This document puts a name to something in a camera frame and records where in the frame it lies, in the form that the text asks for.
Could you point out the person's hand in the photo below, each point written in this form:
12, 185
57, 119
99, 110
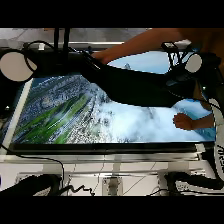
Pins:
183, 121
102, 56

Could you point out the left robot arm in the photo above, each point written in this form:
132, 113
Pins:
50, 63

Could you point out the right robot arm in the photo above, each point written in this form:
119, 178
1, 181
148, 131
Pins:
213, 76

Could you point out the silver frame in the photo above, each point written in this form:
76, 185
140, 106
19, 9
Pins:
113, 158

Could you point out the person's forearm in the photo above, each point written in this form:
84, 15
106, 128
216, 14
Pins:
143, 41
203, 121

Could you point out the black garment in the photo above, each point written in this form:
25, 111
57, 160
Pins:
133, 86

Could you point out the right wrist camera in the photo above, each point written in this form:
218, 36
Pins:
170, 45

